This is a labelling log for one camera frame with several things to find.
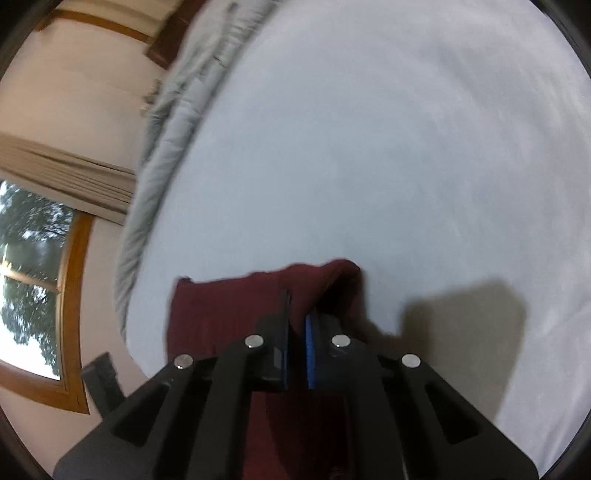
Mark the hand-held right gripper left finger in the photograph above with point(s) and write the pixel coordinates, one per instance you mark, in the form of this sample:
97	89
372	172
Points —
279	360

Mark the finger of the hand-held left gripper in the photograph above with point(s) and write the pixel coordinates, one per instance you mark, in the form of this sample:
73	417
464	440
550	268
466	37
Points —
104	383

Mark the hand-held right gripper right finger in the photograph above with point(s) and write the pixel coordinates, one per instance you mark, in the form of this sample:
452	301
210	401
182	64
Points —
311	355

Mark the maroon pants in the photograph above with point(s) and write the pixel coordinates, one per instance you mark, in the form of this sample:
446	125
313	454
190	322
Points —
221	314

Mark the wooden framed window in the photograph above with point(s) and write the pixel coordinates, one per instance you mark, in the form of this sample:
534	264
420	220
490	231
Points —
27	277

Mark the bed with light blue sheet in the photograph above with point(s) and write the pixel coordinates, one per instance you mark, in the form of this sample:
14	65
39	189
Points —
369	161

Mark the beige curtain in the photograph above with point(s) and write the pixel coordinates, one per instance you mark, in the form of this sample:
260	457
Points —
69	175

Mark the grey comforter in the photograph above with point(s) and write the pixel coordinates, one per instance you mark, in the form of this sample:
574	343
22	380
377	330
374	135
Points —
171	138

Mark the dark wooden headboard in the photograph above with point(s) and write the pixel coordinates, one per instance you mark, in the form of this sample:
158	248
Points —
161	48

